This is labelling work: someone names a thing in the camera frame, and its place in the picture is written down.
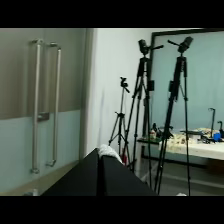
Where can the small black camera tripod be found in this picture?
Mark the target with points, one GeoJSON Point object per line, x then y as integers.
{"type": "Point", "coordinates": [121, 116]}

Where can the tall black camera tripod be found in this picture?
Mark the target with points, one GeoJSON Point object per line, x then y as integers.
{"type": "Point", "coordinates": [180, 66]}
{"type": "Point", "coordinates": [143, 66]}

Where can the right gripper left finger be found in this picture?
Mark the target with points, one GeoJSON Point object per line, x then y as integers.
{"type": "Point", "coordinates": [80, 180]}

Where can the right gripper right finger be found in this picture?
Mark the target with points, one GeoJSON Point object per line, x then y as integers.
{"type": "Point", "coordinates": [123, 181]}

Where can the white cluttered table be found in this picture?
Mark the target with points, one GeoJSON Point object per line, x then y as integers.
{"type": "Point", "coordinates": [196, 148]}

